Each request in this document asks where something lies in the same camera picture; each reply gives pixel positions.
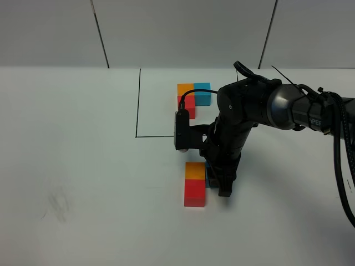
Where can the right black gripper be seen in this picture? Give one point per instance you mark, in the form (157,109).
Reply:
(225,142)

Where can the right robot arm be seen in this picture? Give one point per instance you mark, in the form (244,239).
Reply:
(256,100)

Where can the blue template block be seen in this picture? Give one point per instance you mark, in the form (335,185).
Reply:
(202,98)

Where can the red template block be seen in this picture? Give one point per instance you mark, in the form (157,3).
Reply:
(190,106)

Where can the orange template block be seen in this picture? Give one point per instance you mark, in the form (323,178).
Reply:
(183,88)

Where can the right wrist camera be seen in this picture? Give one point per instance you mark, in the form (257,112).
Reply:
(186,136)

